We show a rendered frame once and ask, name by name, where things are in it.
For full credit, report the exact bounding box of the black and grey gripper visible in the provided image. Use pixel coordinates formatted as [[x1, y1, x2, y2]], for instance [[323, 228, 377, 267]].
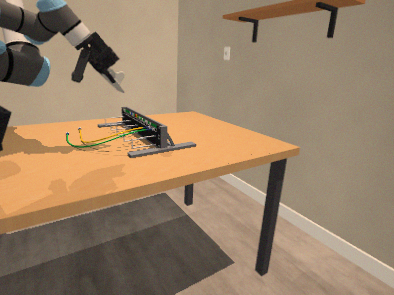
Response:
[[75, 32, 125, 93]]

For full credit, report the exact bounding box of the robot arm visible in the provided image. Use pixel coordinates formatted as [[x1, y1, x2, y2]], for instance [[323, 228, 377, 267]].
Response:
[[0, 0, 91, 87]]

